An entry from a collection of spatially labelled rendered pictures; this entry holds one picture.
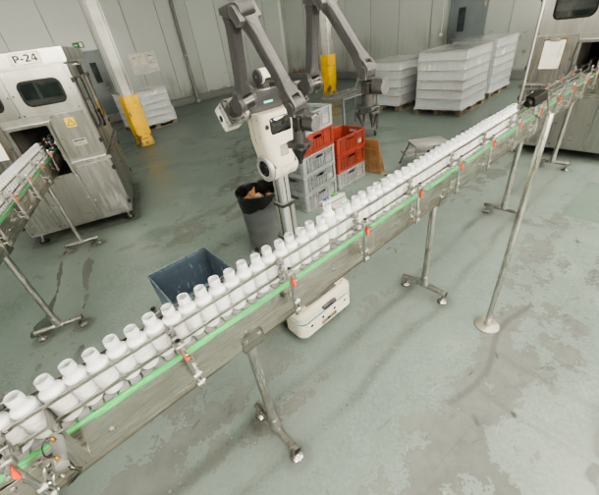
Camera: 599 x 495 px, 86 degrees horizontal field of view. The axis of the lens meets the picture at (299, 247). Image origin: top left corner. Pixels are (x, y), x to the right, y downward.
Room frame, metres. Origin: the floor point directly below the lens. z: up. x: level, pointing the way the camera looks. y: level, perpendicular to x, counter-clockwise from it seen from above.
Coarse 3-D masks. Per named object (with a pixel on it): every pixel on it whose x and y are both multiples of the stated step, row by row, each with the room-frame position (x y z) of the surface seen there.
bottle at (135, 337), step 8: (128, 328) 0.71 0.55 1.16; (136, 328) 0.70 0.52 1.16; (128, 336) 0.68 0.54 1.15; (136, 336) 0.69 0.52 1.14; (144, 336) 0.70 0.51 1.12; (128, 344) 0.68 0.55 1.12; (136, 344) 0.67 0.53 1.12; (136, 352) 0.67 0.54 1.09; (144, 352) 0.68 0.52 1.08; (152, 352) 0.69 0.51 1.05; (144, 360) 0.67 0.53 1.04; (152, 360) 0.68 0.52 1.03; (144, 368) 0.67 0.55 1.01
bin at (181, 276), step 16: (192, 256) 1.41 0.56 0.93; (208, 256) 1.43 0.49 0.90; (160, 272) 1.30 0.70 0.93; (176, 272) 1.34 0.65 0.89; (192, 272) 1.39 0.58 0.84; (208, 272) 1.44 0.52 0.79; (160, 288) 1.28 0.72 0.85; (176, 288) 1.32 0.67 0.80; (192, 288) 1.37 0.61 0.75; (176, 304) 1.03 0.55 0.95
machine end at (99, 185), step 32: (0, 64) 3.81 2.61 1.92; (32, 64) 3.89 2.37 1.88; (64, 64) 4.04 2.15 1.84; (0, 96) 3.79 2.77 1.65; (32, 96) 3.87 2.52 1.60; (64, 96) 3.96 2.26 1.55; (96, 96) 5.25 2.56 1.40; (0, 128) 3.74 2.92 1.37; (32, 128) 4.50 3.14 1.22; (64, 128) 3.92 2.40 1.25; (96, 128) 4.10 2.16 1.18; (96, 160) 3.94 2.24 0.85; (64, 192) 3.81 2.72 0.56; (96, 192) 3.91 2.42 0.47; (128, 192) 4.19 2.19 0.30; (32, 224) 3.65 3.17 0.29; (64, 224) 3.75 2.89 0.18
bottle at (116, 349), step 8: (112, 336) 0.69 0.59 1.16; (104, 344) 0.66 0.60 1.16; (112, 344) 0.66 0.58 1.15; (120, 344) 0.67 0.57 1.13; (112, 352) 0.65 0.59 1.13; (120, 352) 0.65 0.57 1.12; (128, 352) 0.67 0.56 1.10; (112, 360) 0.64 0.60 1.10; (128, 360) 0.65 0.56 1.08; (136, 360) 0.68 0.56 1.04; (120, 368) 0.64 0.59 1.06; (128, 368) 0.65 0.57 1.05
